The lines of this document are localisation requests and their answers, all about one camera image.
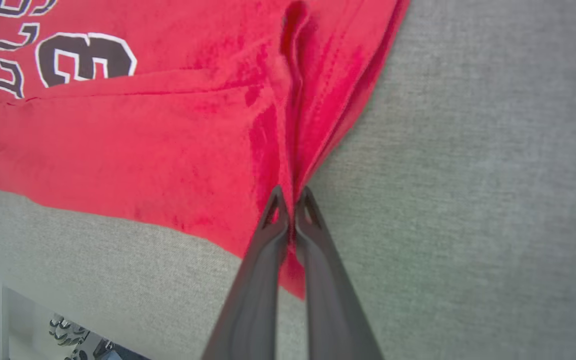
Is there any grey fabric sofa cushion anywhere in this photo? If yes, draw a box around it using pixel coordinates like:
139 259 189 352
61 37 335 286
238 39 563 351
0 0 576 360

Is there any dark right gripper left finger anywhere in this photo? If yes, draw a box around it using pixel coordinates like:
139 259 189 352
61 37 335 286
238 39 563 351
202 185 290 360

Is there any red Bulls basketball jersey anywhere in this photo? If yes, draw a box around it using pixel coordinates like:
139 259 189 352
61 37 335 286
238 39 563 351
0 0 411 301

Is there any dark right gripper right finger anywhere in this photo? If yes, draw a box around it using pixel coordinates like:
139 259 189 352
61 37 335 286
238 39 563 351
294 186 385 360

